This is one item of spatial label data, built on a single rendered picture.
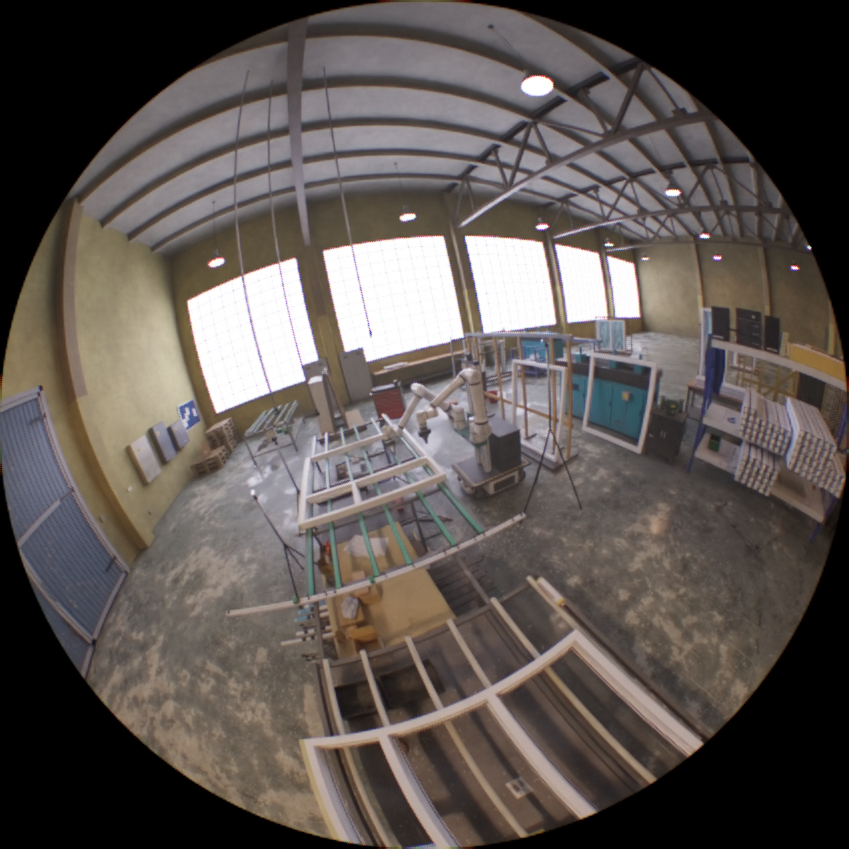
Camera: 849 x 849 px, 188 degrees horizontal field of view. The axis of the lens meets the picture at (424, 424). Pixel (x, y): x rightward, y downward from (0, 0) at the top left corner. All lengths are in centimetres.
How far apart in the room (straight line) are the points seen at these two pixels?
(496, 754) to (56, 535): 628
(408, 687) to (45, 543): 579
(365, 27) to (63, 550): 991
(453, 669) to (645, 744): 171
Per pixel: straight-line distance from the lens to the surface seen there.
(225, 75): 697
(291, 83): 474
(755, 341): 412
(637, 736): 256
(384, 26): 670
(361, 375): 975
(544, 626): 249
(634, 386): 475
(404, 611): 192
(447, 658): 175
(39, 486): 624
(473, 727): 167
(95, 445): 675
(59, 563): 615
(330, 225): 1126
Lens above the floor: 229
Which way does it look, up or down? 22 degrees down
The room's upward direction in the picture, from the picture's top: 12 degrees counter-clockwise
